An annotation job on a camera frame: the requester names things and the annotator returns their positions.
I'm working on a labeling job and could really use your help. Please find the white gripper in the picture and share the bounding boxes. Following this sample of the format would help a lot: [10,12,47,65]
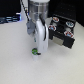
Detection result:
[26,20,49,53]

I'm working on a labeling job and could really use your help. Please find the black kcup holder drawer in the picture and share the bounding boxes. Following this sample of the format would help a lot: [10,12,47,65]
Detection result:
[48,15,76,48]

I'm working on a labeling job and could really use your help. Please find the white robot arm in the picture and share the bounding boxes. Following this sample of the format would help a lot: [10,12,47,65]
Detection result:
[26,0,50,53]

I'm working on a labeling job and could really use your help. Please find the kcup with red lid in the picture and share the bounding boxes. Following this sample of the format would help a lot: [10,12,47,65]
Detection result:
[65,31,72,37]

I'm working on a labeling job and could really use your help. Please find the kcup with blue lid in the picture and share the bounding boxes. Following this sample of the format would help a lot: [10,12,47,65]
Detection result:
[66,22,74,28]

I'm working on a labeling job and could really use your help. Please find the black keyboard with blue light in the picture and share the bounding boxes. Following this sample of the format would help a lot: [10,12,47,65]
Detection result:
[0,13,21,24]

